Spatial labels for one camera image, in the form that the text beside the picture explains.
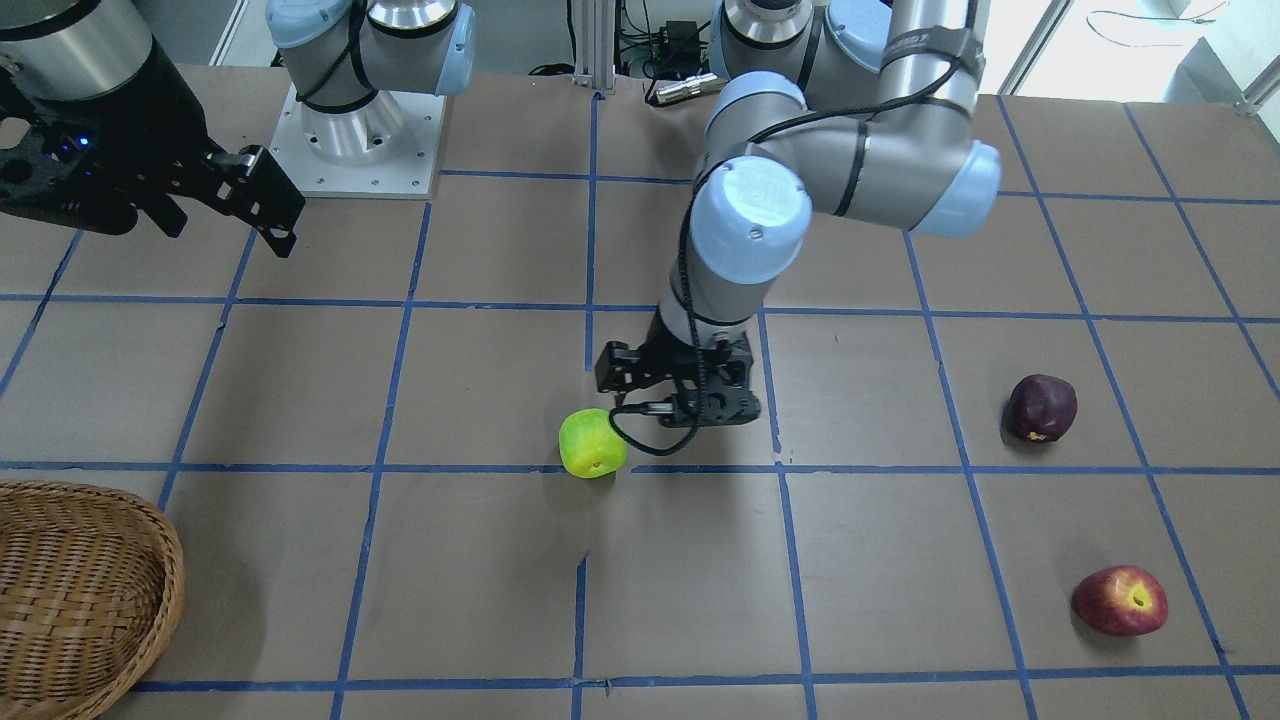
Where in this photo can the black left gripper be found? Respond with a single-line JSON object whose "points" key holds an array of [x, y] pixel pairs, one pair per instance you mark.
{"points": [[622, 369]]}

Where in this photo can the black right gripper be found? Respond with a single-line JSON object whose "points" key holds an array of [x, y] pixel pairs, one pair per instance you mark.
{"points": [[160, 118]]}

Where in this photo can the green apple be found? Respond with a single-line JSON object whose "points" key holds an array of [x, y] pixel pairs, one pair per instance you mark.
{"points": [[588, 445]]}

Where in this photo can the dark purple apple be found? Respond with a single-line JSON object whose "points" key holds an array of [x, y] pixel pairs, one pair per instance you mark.
{"points": [[1040, 409]]}

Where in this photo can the red yellow apple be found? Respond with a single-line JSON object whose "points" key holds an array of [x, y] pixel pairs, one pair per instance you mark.
{"points": [[1122, 600]]}

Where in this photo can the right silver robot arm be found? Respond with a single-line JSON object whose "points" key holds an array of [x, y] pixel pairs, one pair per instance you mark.
{"points": [[340, 54]]}

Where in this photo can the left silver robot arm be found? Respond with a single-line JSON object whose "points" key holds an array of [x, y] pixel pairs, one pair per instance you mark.
{"points": [[859, 110]]}

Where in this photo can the woven wicker basket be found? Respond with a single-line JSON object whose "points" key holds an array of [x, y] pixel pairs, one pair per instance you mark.
{"points": [[93, 583]]}

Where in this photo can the silver metal connector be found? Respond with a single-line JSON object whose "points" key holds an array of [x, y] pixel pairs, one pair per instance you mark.
{"points": [[686, 89]]}

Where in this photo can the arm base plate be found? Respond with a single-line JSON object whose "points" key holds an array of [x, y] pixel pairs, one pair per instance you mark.
{"points": [[387, 150]]}

